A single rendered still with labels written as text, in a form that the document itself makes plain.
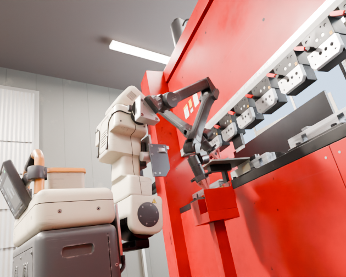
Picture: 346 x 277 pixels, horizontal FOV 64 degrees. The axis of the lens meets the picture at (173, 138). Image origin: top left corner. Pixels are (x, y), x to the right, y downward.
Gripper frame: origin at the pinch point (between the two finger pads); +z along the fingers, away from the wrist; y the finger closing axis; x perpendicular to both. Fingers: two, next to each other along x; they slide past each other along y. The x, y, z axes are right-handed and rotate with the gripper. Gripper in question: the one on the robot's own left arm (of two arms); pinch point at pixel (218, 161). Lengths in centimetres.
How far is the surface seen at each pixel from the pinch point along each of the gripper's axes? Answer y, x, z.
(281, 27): -64, -35, -33
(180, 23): 49, -107, -128
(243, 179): -15.0, 5.7, 15.8
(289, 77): -59, -22, -11
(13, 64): 241, 4, -289
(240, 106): -17.3, -26.4, -17.3
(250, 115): -24.3, -21.0, -8.9
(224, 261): -15, 44, 36
